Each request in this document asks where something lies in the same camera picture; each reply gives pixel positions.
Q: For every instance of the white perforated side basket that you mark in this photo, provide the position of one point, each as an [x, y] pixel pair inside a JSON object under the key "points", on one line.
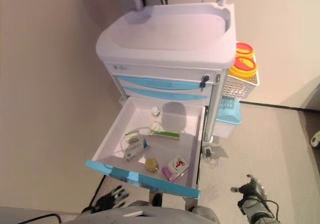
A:
{"points": [[235, 91]]}

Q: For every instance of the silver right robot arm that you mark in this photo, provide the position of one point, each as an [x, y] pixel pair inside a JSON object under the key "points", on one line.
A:
{"points": [[257, 214]]}

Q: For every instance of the white flexible tube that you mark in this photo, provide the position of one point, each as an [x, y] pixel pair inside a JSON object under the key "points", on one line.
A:
{"points": [[122, 145]]}

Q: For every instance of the small green white medicine box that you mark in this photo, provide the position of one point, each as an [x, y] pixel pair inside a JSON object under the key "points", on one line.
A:
{"points": [[132, 138]]}

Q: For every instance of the small blue medicine box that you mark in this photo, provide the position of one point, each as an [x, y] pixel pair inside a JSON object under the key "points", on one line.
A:
{"points": [[146, 145]]}

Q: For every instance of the white cart caster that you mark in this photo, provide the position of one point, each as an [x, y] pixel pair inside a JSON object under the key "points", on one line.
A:
{"points": [[208, 151]]}

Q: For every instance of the yellow sharps container red lid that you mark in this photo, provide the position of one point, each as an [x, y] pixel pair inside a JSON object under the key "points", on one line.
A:
{"points": [[243, 67], [245, 49]]}

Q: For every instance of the white medical cart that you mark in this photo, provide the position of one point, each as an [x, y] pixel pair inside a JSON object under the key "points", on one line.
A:
{"points": [[165, 47]]}

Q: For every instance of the amber round jar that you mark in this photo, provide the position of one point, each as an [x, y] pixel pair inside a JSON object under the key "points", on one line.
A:
{"points": [[152, 165]]}

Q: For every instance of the white bed caster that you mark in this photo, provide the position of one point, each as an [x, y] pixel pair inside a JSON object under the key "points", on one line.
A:
{"points": [[315, 140]]}

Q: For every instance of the white medicine box green edge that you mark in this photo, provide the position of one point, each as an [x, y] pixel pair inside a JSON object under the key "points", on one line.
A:
{"points": [[156, 127]]}

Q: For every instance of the white box red figure print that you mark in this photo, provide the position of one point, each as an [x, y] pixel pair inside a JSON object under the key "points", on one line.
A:
{"points": [[178, 164]]}

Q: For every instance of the long green white medicine box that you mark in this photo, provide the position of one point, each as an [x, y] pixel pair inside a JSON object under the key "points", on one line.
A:
{"points": [[165, 135]]}

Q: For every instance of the black cart keys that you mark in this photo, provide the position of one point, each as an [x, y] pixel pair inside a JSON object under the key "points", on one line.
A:
{"points": [[204, 81]]}

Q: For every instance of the grey robot torso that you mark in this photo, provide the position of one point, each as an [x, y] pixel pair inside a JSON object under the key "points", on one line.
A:
{"points": [[112, 216]]}

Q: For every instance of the blue front cart drawer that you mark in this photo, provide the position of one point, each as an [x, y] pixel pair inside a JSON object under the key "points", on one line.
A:
{"points": [[140, 179], [162, 93], [155, 81]]}

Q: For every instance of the pink medicine box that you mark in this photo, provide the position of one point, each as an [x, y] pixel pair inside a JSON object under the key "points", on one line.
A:
{"points": [[168, 173]]}

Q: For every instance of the small white medicine bottle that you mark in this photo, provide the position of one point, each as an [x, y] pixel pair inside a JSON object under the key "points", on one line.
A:
{"points": [[155, 112]]}

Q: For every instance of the white bin with blue lid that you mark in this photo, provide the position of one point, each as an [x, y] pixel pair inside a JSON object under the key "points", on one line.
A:
{"points": [[230, 111]]}

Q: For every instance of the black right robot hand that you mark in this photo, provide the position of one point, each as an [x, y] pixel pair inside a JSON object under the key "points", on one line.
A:
{"points": [[252, 191]]}

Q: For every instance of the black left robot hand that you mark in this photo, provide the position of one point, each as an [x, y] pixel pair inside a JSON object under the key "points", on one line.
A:
{"points": [[110, 200]]}

